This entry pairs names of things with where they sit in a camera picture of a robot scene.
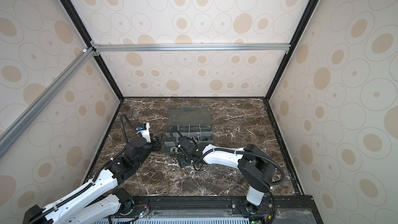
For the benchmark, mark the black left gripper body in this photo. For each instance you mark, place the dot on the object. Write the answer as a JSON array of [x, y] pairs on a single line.
[[154, 144]]

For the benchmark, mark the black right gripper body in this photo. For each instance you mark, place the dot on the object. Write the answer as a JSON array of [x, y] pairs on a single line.
[[183, 161]]

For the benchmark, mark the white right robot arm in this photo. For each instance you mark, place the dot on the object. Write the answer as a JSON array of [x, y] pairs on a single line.
[[259, 171]]

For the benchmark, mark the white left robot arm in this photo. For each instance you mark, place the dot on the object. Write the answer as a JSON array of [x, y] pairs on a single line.
[[99, 197]]

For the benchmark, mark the clear plastic compartment box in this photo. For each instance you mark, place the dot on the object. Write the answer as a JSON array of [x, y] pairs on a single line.
[[191, 121]]

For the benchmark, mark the silver aluminium crossbar rear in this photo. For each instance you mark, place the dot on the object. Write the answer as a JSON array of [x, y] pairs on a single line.
[[192, 47]]

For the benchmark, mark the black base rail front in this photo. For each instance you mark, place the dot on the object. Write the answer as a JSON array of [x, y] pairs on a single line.
[[221, 210]]

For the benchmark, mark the silver aluminium rail left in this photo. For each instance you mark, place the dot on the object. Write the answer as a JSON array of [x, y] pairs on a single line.
[[19, 126]]

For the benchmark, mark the black corner frame post left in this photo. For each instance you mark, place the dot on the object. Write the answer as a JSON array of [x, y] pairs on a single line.
[[84, 34]]

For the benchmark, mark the black corner frame post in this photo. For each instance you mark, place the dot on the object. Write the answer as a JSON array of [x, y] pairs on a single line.
[[84, 34], [302, 24]]

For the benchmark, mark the black corner frame post right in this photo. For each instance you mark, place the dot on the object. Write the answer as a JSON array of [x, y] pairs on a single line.
[[302, 24]]

